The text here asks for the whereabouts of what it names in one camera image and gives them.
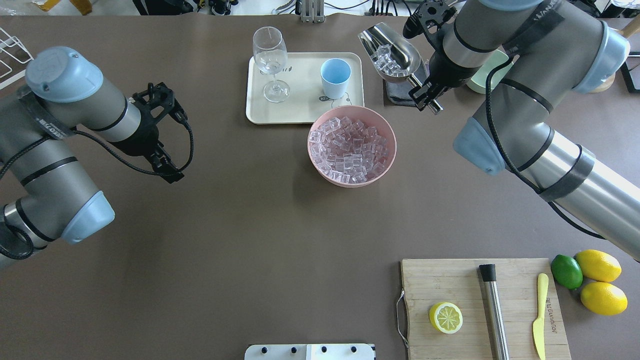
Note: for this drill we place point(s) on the stainless steel ice scoop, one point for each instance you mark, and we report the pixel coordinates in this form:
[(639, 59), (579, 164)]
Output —
[(405, 73)]

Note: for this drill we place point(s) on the yellow lemon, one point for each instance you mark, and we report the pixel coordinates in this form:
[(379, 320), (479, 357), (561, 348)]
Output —
[(598, 265), (604, 298)]

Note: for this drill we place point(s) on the clear wine glass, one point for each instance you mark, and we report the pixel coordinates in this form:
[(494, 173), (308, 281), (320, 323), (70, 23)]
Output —
[(271, 57)]

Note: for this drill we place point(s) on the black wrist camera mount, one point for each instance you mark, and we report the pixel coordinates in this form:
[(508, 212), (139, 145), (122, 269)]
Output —
[(429, 17)]

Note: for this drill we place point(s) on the pink bowl of ice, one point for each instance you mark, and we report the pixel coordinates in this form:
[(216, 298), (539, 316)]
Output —
[(351, 146)]

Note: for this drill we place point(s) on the half lemon slice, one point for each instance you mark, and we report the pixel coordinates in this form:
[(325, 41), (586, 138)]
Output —
[(446, 317)]

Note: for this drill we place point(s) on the green bowl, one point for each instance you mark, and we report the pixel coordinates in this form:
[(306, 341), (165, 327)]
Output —
[(477, 83)]

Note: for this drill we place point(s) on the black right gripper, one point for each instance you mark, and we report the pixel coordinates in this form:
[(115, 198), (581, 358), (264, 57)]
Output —
[(443, 73)]

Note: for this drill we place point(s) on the white wire cup rack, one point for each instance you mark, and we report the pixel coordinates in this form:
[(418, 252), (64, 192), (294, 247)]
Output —
[(14, 59)]

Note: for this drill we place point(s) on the black tray with glasses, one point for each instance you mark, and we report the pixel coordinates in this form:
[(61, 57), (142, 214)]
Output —
[(630, 72)]

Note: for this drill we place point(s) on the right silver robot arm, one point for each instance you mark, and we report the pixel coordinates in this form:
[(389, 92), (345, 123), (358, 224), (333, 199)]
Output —
[(552, 48)]

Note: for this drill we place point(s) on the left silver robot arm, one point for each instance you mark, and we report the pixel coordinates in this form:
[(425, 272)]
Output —
[(66, 95)]

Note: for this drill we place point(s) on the cream serving tray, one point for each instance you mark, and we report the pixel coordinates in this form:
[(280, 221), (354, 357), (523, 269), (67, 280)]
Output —
[(307, 101)]

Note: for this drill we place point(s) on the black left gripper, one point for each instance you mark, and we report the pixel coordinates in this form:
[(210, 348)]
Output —
[(138, 141)]

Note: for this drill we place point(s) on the yellow plastic knife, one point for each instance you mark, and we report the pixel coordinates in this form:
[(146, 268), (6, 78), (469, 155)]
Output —
[(539, 324)]

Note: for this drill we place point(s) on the light blue cup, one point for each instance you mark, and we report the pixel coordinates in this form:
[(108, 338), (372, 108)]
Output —
[(335, 75)]

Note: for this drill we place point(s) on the steel muddler black tip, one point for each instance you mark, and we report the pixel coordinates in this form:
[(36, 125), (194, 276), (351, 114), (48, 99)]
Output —
[(496, 322)]

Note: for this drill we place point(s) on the green lime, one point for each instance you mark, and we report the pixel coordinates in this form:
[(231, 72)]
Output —
[(567, 272)]

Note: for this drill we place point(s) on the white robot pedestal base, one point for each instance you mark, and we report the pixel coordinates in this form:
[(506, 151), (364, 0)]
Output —
[(312, 351)]

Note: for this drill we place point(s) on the wooden mug tree stand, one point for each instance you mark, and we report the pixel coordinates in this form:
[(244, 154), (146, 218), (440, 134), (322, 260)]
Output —
[(613, 51)]

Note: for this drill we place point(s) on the bamboo cutting board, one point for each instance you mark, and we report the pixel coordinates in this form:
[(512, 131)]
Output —
[(427, 282)]

